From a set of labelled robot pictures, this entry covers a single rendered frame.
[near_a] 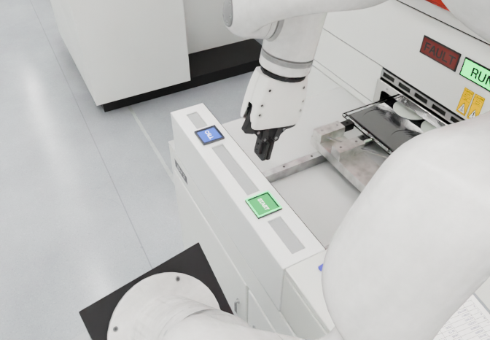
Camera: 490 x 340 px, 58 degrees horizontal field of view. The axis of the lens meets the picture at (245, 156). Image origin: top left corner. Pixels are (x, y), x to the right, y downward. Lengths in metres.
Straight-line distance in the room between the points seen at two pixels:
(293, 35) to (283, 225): 0.39
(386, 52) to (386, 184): 1.07
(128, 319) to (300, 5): 0.53
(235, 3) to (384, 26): 0.79
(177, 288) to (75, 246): 1.46
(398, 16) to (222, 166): 0.64
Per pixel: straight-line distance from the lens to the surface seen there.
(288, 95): 0.73
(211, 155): 1.03
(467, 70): 1.19
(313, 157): 1.20
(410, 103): 1.32
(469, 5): 0.26
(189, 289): 0.78
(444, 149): 0.31
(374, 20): 1.38
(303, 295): 0.79
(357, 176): 1.12
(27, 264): 2.22
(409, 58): 1.31
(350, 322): 0.34
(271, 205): 0.91
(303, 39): 0.67
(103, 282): 2.04
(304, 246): 0.85
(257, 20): 0.59
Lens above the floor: 1.63
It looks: 41 degrees down
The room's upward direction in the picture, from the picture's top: straight up
